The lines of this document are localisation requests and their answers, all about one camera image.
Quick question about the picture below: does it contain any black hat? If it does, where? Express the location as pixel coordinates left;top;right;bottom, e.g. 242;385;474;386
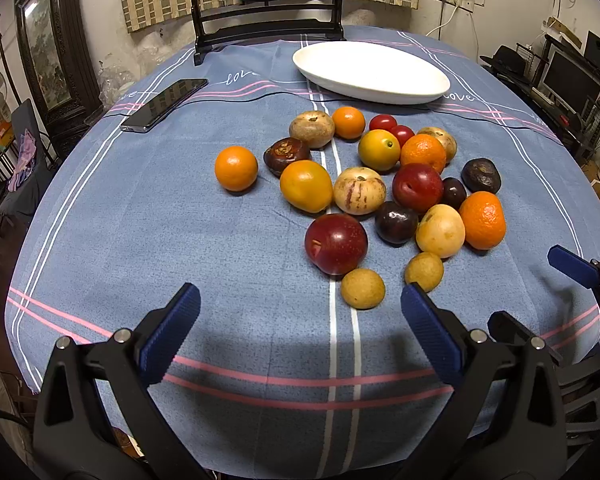
479;46;526;77

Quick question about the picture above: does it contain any small orange top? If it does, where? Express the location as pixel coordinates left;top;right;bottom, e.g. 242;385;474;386
332;106;366;141

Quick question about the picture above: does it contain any dark plum front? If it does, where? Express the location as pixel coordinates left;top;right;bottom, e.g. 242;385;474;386
375;202;418;246

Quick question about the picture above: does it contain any white oval plate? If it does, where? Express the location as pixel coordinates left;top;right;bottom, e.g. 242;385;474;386
292;41;451;105

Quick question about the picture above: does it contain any white power cable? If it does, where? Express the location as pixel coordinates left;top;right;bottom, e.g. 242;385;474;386
424;0;474;42

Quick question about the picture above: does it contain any red cherry tomato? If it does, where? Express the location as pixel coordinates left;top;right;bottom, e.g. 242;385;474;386
368;114;398;131
390;125;415;146

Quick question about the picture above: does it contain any bumpy mandarin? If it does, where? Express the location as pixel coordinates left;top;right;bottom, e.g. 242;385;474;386
400;134;446;174
458;191;507;250

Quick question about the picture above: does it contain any red cherry tomato back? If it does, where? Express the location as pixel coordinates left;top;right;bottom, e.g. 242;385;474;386
368;114;398;131

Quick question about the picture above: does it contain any small orange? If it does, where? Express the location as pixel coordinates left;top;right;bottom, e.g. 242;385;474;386
214;145;258;192
332;106;366;141

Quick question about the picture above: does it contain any striped pepino melon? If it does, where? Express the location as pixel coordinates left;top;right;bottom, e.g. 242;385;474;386
334;167;387;216

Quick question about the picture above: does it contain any brown mangosteen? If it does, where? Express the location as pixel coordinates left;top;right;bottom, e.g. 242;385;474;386
263;138;312;177

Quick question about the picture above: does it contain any pale yellow round fruit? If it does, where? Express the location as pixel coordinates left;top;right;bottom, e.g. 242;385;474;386
415;204;466;259

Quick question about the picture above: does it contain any framed painting dark wood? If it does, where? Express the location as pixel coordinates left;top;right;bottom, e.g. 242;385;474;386
15;0;100;125

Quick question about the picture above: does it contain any small dark plum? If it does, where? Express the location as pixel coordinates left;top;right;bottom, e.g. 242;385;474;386
440;177;467;210

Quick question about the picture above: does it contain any large yellow-orange fruit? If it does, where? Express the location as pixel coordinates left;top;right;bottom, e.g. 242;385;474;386
279;160;332;214

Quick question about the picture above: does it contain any large red plum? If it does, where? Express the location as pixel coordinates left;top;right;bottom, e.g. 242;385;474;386
304;214;368;276

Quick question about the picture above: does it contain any tan passion fruit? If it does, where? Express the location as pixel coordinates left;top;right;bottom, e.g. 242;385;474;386
289;110;335;150

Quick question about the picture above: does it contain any wrinkled dark passion fruit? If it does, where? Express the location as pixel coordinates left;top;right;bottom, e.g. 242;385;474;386
460;158;502;194

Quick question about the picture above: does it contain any computer monitor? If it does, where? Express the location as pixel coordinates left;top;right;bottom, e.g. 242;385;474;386
539;46;600;115

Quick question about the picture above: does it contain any small longan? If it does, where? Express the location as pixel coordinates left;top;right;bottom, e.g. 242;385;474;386
340;269;386;310
404;252;444;292

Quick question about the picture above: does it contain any red cherry tomato front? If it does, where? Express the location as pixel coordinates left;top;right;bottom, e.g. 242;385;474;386
390;125;415;146

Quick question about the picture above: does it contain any black smartphone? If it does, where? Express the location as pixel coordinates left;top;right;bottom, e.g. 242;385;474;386
120;78;209;133

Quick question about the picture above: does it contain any round goldfish screen on stand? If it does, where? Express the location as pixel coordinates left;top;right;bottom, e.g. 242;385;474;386
192;0;343;65

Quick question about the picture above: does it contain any blue striped tablecloth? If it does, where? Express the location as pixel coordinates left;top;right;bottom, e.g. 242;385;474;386
5;26;600;479

